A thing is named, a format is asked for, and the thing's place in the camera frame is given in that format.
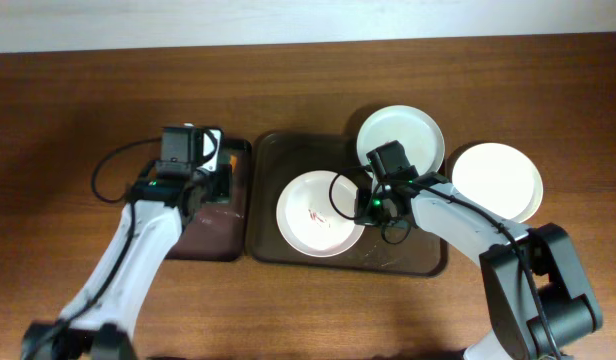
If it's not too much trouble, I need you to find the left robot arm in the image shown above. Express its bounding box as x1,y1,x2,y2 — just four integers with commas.
21,161,234,359

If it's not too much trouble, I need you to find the right black cable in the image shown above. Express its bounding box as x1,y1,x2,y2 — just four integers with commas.
328,165,414,246

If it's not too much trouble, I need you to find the small black tray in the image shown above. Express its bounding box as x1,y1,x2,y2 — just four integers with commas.
166,138,252,262

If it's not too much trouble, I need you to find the pale green plate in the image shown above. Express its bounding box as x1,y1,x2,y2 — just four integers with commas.
356,105,445,175

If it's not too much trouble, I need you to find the cream white plate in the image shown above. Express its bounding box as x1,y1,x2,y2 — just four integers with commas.
451,142,544,223

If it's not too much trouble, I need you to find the black cable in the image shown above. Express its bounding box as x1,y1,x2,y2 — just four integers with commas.
328,165,414,246
90,137,162,205

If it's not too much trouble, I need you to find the large brown serving tray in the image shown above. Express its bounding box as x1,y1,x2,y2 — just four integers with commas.
245,132,448,277

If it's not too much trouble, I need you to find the pink plate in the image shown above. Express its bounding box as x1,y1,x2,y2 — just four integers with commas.
276,170,364,258

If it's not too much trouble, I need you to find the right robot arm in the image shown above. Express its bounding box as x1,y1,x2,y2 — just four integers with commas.
354,172,603,359

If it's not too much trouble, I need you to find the left black cable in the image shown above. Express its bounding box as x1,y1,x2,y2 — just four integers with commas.
90,137,162,205

